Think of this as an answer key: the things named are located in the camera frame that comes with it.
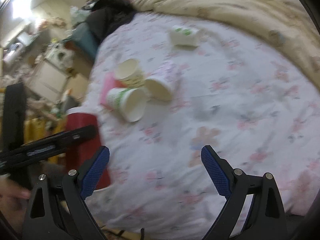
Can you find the dark red ribbed paper cup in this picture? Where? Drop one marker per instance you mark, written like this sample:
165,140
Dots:
85,144

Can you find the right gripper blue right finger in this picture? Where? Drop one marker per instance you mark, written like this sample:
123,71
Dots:
266,216

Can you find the white cup green dots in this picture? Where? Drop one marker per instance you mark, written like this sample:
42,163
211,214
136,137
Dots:
184,36

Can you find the white plastic bag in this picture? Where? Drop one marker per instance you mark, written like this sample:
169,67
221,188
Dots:
78,15

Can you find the left hand thumb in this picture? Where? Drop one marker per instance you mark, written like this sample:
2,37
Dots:
12,193

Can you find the dark clothes pile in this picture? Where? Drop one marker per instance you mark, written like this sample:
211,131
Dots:
106,16

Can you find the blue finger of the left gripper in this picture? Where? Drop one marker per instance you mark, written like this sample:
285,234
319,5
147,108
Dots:
68,138

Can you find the white washing machine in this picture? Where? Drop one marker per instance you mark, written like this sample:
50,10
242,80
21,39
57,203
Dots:
59,56

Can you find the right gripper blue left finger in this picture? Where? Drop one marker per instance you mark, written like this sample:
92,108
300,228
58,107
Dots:
57,208

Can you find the white kitchen cabinet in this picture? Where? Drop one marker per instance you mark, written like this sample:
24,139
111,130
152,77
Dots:
47,81

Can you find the white green Paper Cup cup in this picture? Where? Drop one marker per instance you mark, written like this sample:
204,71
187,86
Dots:
130,103

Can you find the pink patterned white paper cup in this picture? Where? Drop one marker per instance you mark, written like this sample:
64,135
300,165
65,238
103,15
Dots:
159,88

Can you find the cream patterned paper cup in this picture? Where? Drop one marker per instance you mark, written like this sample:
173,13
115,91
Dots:
129,73

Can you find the floral white bed sheet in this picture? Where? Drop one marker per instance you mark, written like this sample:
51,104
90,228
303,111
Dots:
238,95

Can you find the cream bear print duvet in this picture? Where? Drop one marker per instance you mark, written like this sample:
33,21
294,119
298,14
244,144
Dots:
284,24

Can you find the teal bed headboard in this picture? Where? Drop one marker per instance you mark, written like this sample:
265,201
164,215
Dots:
82,41

